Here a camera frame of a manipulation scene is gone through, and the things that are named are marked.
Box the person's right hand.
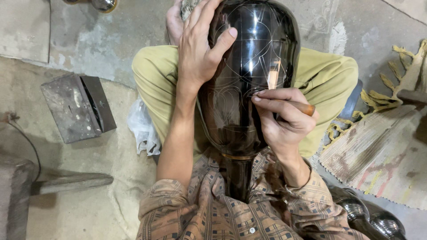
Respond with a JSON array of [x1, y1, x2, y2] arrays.
[[251, 87, 320, 162]]

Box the person's left hand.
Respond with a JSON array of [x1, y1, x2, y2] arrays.
[[176, 0, 239, 87]]

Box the wooden-handled engraving tool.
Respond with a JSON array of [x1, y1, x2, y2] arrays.
[[247, 93, 316, 117]]

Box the large black engraved vase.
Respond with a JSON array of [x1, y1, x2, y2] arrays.
[[196, 0, 302, 204]]

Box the person's bare foot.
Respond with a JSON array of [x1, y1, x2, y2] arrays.
[[166, 0, 187, 46]]

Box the olive green trousers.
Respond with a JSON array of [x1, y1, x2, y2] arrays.
[[131, 45, 359, 161]]

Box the grey rag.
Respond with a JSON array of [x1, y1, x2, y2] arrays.
[[180, 0, 201, 21]]

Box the dark blue seat pad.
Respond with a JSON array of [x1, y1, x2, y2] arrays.
[[338, 79, 364, 122]]

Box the white plastic bag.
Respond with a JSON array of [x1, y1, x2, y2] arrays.
[[127, 96, 163, 157]]

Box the striped woven rug with tassels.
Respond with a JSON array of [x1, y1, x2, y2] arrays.
[[318, 39, 427, 211]]

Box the shiny dark metal vase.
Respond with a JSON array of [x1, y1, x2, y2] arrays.
[[362, 199, 408, 240], [328, 186, 371, 231]]

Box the grey patterned rug with fringe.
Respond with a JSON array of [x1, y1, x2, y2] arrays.
[[294, 0, 349, 56]]

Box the brown patterned shirt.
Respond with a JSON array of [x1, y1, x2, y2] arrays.
[[136, 147, 371, 240]]

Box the grey metal box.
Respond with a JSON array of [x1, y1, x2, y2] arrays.
[[40, 73, 117, 145]]

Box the beige floor mat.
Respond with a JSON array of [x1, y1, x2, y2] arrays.
[[0, 56, 158, 240]]

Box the grey floor mat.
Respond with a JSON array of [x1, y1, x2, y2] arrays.
[[0, 0, 51, 64]]

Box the thin black cable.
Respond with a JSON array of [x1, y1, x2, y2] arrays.
[[0, 113, 42, 182]]

